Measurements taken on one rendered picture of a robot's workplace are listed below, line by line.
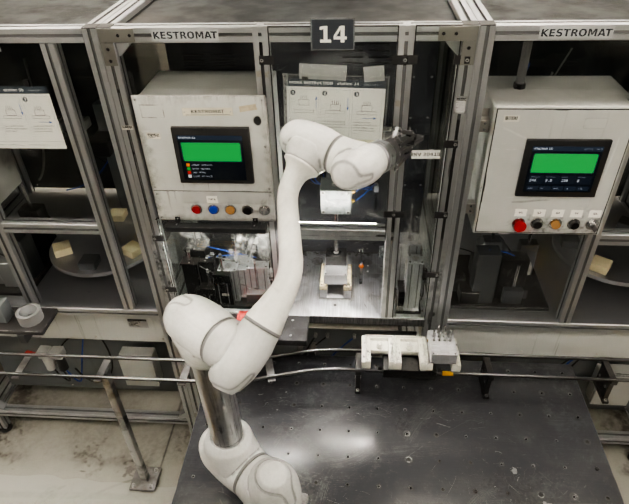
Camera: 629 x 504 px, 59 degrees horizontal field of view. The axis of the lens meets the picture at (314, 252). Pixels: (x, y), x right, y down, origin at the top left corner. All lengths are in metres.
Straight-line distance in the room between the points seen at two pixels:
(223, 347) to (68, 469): 1.92
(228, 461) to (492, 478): 0.91
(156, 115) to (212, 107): 0.18
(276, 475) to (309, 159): 0.93
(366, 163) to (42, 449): 2.44
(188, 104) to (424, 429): 1.42
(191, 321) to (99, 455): 1.82
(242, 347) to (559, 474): 1.30
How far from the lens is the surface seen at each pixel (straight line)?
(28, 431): 3.40
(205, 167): 1.87
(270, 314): 1.33
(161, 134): 1.88
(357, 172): 1.34
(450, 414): 2.26
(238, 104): 1.77
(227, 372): 1.34
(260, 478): 1.76
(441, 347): 2.14
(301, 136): 1.44
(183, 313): 1.43
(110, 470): 3.08
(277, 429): 2.19
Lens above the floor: 2.46
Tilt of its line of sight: 37 degrees down
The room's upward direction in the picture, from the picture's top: 2 degrees counter-clockwise
